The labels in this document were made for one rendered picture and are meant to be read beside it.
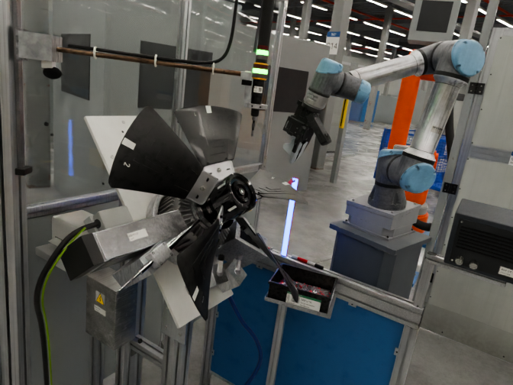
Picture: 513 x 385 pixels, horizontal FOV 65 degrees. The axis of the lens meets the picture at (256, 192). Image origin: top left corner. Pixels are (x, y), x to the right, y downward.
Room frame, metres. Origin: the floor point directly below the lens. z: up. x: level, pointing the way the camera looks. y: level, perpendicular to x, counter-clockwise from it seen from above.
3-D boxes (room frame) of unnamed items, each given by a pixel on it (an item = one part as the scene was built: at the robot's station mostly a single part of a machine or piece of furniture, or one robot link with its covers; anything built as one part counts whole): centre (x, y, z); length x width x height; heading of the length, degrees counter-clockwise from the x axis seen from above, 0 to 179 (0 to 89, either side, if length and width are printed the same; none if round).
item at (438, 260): (1.21, -0.69, 1.04); 0.24 x 0.03 x 0.03; 59
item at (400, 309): (1.48, -0.24, 0.82); 0.90 x 0.04 x 0.08; 59
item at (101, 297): (1.21, 0.44, 0.73); 0.15 x 0.09 x 0.22; 59
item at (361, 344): (1.48, -0.24, 0.45); 0.82 x 0.02 x 0.66; 59
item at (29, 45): (1.18, 0.66, 1.54); 0.10 x 0.07 x 0.09; 94
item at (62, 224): (1.36, 0.63, 0.92); 0.17 x 0.16 x 0.11; 59
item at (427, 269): (1.26, -0.60, 0.96); 0.03 x 0.03 x 0.20; 59
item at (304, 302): (1.30, -0.21, 0.85); 0.22 x 0.17 x 0.07; 73
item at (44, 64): (1.19, 0.62, 1.48); 0.05 x 0.04 x 0.05; 94
